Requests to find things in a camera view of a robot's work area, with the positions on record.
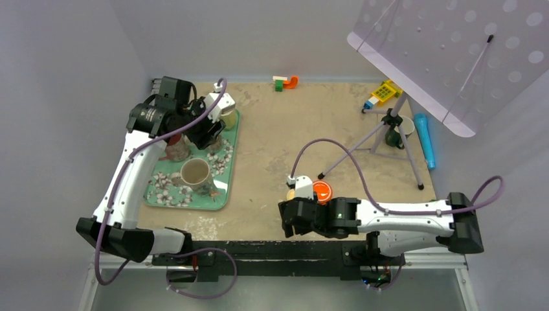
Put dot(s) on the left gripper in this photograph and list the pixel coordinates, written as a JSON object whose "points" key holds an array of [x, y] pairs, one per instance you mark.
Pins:
{"points": [[208, 135]]}

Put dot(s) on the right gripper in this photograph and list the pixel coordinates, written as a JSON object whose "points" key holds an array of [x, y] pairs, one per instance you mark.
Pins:
{"points": [[289, 229]]}

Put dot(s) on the pink mug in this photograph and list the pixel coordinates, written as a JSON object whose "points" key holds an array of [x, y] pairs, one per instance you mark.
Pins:
{"points": [[176, 150]]}

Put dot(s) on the light green mug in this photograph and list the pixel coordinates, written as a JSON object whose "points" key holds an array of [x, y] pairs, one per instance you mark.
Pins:
{"points": [[230, 119]]}

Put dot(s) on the orange mug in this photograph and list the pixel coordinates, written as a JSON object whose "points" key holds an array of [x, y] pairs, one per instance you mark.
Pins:
{"points": [[323, 190]]}

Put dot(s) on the tan floral mug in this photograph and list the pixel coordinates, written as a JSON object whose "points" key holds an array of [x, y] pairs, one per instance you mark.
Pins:
{"points": [[197, 175]]}

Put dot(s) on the beige floral mug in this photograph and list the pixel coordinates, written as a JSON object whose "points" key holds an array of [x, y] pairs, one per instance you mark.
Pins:
{"points": [[216, 145]]}

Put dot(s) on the yellow mug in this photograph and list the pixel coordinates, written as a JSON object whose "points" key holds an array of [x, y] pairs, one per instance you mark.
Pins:
{"points": [[290, 194]]}

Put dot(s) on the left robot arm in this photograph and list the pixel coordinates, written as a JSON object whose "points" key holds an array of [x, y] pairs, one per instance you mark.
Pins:
{"points": [[112, 228]]}

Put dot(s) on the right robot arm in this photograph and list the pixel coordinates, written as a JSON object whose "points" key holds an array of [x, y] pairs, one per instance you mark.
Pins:
{"points": [[394, 229]]}

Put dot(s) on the green floral tray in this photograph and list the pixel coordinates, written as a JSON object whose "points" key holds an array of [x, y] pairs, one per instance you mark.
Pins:
{"points": [[162, 192]]}

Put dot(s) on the orange green block toy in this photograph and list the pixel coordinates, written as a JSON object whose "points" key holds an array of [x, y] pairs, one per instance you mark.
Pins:
{"points": [[282, 82]]}

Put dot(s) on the tripod stand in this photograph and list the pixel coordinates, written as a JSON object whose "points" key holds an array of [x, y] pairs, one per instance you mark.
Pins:
{"points": [[371, 141]]}

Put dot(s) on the blue cylinder toy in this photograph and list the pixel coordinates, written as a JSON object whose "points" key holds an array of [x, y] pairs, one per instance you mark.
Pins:
{"points": [[421, 124]]}

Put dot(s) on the perforated white panel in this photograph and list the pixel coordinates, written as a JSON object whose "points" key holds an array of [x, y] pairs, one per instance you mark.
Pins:
{"points": [[462, 61]]}

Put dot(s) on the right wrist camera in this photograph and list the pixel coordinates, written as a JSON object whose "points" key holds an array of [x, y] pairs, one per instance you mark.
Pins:
{"points": [[302, 185]]}

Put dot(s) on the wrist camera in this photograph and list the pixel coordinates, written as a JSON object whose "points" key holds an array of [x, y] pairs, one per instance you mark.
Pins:
{"points": [[225, 105], [302, 185]]}

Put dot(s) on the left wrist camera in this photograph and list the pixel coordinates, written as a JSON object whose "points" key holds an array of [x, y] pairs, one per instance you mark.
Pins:
{"points": [[225, 105]]}

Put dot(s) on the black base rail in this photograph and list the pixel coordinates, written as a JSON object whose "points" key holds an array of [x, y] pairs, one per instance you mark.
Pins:
{"points": [[347, 260]]}

